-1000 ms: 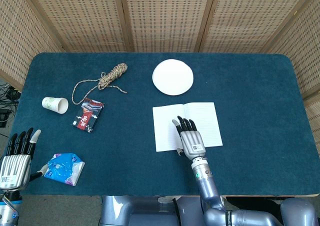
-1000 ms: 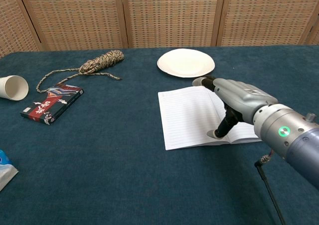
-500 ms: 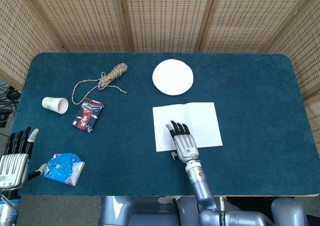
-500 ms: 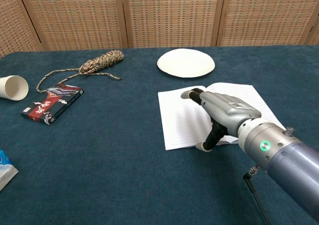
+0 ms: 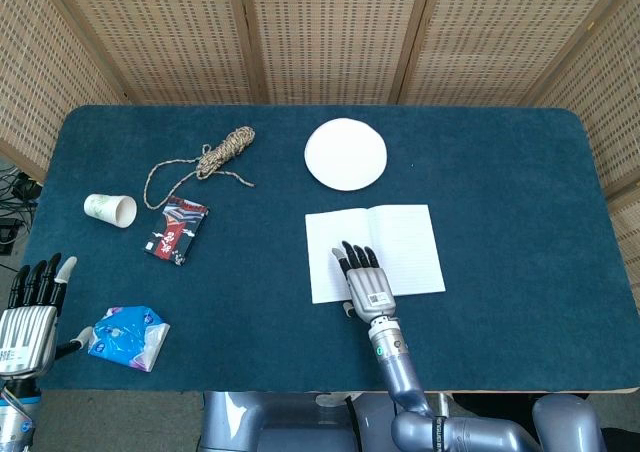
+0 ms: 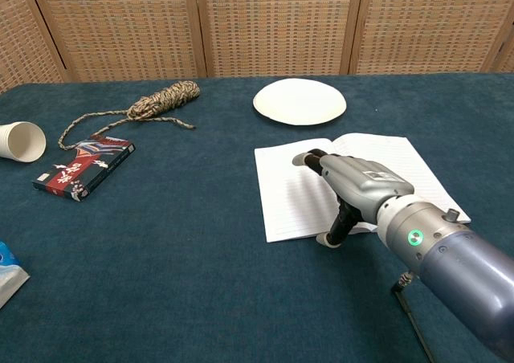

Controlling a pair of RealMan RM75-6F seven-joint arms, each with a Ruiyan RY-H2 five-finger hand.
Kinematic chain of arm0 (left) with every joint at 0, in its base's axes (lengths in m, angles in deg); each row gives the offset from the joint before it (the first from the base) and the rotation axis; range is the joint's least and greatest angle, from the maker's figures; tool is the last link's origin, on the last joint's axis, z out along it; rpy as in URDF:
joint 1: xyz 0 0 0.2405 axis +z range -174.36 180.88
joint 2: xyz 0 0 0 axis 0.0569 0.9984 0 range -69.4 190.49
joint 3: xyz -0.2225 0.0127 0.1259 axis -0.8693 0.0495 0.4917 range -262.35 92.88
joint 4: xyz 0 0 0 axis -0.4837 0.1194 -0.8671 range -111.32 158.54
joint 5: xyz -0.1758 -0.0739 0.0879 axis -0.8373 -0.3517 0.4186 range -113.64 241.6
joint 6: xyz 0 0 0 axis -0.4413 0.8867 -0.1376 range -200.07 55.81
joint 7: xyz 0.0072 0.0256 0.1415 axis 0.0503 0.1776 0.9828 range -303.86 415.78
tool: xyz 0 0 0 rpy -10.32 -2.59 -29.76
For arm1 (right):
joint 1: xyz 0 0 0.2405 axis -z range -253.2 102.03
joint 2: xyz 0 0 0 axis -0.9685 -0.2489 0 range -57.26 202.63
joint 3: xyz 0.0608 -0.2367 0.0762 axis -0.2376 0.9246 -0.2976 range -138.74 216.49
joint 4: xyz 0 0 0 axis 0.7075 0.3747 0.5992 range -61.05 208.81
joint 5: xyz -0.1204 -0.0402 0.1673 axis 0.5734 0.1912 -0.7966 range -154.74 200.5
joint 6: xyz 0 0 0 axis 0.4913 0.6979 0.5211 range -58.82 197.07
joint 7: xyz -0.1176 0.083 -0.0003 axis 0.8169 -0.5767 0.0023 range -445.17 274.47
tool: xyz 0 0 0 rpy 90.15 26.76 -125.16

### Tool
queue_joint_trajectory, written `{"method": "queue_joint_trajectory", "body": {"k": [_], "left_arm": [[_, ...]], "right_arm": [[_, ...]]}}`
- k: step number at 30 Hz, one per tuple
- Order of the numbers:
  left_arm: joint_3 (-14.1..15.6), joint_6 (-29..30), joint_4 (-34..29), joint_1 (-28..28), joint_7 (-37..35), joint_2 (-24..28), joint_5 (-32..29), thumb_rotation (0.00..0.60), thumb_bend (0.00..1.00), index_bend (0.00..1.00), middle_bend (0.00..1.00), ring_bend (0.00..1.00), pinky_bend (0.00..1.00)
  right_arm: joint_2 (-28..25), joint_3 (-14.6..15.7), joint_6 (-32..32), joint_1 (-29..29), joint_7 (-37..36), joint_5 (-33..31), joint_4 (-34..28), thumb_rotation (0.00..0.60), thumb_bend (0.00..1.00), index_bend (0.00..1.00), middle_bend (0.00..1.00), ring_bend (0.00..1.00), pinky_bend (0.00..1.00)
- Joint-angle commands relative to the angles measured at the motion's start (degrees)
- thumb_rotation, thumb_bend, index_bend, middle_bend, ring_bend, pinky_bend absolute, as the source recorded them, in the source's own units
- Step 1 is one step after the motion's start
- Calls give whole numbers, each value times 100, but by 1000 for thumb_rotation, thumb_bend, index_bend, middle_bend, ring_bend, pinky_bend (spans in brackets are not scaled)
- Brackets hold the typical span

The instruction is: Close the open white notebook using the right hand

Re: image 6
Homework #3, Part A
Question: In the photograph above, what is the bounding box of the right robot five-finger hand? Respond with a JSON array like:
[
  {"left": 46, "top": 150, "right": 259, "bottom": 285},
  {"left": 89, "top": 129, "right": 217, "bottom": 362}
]
[{"left": 292, "top": 148, "right": 415, "bottom": 248}]

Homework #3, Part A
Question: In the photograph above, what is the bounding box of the white notebook with orange cover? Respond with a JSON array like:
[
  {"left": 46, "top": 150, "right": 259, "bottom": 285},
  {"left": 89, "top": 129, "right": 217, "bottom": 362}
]
[{"left": 254, "top": 133, "right": 472, "bottom": 243}]

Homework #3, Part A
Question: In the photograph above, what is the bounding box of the white paper plate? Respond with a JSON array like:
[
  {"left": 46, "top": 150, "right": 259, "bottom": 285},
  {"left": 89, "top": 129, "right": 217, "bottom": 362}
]
[{"left": 252, "top": 78, "right": 347, "bottom": 126}]

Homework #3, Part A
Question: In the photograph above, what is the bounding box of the woven bamboo folding screen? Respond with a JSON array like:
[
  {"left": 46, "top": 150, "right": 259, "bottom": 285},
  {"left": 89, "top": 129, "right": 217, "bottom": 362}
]
[{"left": 0, "top": 0, "right": 514, "bottom": 95}]

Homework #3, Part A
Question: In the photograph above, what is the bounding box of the blue felt table cover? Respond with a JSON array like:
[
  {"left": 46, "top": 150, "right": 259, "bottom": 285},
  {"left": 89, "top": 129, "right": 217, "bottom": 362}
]
[{"left": 0, "top": 71, "right": 514, "bottom": 363}]

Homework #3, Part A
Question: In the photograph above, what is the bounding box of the black and red card box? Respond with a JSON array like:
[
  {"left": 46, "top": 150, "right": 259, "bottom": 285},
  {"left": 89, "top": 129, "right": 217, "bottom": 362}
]
[{"left": 32, "top": 134, "right": 137, "bottom": 202}]

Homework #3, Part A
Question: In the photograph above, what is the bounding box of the white paper cup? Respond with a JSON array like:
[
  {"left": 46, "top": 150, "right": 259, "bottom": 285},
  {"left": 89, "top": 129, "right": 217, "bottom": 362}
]
[{"left": 0, "top": 121, "right": 47, "bottom": 163}]

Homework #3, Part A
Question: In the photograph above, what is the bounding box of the blue plastic snack packet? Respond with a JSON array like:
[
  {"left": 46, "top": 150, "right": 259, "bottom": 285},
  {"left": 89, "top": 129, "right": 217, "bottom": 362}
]
[{"left": 0, "top": 241, "right": 31, "bottom": 310}]

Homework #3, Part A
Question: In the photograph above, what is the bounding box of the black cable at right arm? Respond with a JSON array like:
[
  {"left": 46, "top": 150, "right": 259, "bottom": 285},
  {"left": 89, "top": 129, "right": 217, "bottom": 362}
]
[{"left": 391, "top": 271, "right": 437, "bottom": 363}]

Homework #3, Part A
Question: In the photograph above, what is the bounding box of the braided camouflage rope bundle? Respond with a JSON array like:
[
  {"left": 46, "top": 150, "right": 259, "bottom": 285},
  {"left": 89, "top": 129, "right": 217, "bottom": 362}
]
[{"left": 58, "top": 80, "right": 201, "bottom": 151}]

